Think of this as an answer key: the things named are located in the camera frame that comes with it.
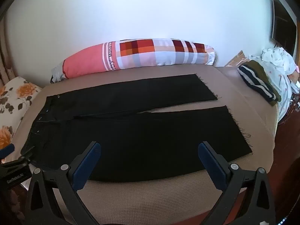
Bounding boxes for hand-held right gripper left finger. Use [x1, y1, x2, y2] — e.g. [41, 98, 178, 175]
[25, 141, 102, 225]

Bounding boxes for plaid bolster pillow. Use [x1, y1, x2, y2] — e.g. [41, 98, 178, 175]
[50, 38, 217, 83]

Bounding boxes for brown cardboard box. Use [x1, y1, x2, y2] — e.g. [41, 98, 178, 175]
[226, 50, 251, 67]

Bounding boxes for brown curtain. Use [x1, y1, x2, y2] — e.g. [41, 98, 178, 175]
[0, 19, 17, 85]

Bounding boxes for olive green garment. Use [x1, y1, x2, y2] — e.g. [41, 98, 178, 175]
[246, 60, 282, 106]

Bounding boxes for navy white striped garment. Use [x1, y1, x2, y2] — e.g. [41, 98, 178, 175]
[237, 66, 277, 102]

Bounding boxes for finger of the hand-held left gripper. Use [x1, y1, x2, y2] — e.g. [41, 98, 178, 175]
[0, 144, 15, 159]
[19, 146, 35, 167]

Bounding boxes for black wall television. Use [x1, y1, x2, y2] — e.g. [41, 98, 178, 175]
[271, 0, 298, 57]

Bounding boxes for beige bed cover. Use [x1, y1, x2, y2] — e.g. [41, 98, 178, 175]
[14, 64, 279, 225]

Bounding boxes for black pants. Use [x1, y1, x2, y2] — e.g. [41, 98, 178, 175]
[22, 74, 252, 183]

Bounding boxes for floral pillow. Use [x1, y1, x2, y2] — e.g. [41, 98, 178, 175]
[0, 76, 43, 163]

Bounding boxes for white printed cloth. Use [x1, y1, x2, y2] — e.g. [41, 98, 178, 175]
[248, 47, 298, 122]

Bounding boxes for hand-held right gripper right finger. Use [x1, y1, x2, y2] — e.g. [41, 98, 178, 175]
[197, 141, 276, 225]

